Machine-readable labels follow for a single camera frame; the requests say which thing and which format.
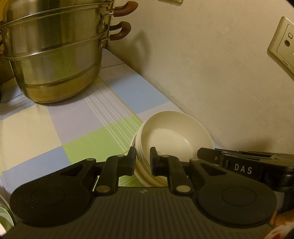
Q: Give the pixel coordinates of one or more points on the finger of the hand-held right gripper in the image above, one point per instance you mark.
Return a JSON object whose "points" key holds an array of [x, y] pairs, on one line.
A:
{"points": [[241, 152], [210, 155]]}

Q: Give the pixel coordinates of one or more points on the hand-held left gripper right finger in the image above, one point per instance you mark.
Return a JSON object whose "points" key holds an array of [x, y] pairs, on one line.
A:
{"points": [[152, 169]]}

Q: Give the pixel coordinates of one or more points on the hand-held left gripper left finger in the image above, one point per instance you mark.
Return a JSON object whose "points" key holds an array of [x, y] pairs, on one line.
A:
{"points": [[131, 160]]}

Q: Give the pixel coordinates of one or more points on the cream plastic bowl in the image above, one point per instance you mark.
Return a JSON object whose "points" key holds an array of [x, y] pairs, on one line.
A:
{"points": [[174, 135]]}

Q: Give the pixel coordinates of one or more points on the large stainless steel basin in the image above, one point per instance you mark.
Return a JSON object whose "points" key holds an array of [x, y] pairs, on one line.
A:
{"points": [[10, 214]]}

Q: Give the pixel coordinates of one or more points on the green square plate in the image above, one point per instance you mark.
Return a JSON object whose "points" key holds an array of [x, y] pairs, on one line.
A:
{"points": [[2, 224]]}

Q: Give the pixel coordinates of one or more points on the person's right hand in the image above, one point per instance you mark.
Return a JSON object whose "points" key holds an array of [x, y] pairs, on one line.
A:
{"points": [[286, 220]]}

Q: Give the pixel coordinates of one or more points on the red white patterned clothing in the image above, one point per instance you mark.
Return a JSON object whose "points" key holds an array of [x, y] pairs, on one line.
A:
{"points": [[280, 235]]}

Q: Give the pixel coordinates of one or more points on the checked tablecloth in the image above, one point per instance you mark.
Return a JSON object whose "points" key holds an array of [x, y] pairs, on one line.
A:
{"points": [[75, 119]]}

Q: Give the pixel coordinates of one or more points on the stainless steel steamer pot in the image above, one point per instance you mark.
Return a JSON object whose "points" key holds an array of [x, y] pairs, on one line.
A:
{"points": [[52, 57]]}

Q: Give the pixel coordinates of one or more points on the large beige wall socket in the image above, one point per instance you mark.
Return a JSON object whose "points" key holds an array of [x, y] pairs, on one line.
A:
{"points": [[284, 46]]}

